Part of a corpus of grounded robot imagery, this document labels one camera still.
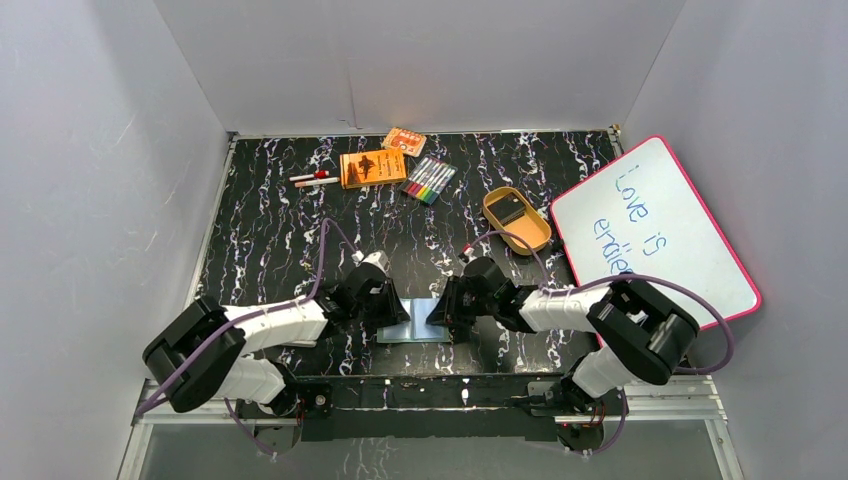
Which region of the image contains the coloured marker pen set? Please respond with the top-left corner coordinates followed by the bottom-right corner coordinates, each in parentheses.
top-left (400, 157), bottom-right (457, 205)

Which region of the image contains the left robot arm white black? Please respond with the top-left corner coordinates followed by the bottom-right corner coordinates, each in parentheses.
top-left (142, 251), bottom-right (410, 416)

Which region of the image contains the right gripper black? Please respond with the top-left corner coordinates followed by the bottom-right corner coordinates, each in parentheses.
top-left (427, 275), bottom-right (497, 328)

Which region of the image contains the red capped white marker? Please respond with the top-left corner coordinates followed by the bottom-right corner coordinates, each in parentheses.
top-left (289, 170), bottom-right (329, 182)

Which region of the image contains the black credit cards stack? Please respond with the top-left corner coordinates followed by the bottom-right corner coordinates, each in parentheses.
top-left (489, 193), bottom-right (526, 226)

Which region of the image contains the small orange card box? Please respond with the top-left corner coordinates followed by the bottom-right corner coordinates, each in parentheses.
top-left (381, 127), bottom-right (427, 157)

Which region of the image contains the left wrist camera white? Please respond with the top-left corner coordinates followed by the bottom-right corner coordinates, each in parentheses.
top-left (352, 250), bottom-right (389, 274)

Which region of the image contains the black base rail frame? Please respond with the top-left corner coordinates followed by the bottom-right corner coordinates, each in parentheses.
top-left (234, 373), bottom-right (628, 454)

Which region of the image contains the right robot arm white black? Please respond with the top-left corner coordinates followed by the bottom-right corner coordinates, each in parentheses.
top-left (427, 257), bottom-right (700, 414)

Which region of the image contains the white board pink frame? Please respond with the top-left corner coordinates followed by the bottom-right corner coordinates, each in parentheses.
top-left (550, 136), bottom-right (762, 320)

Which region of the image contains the orange book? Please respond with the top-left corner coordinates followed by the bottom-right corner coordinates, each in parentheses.
top-left (340, 149), bottom-right (408, 189)

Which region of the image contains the white stapler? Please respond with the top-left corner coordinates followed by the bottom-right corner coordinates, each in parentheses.
top-left (285, 340), bottom-right (317, 348)

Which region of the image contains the green card holder wallet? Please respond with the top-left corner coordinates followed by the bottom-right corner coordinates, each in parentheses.
top-left (377, 298), bottom-right (450, 344)

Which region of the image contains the white marker pen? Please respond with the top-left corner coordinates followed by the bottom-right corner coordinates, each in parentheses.
top-left (294, 177), bottom-right (340, 188)

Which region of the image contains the tan oval tray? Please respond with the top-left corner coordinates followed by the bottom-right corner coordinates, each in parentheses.
top-left (482, 186), bottom-right (552, 256)

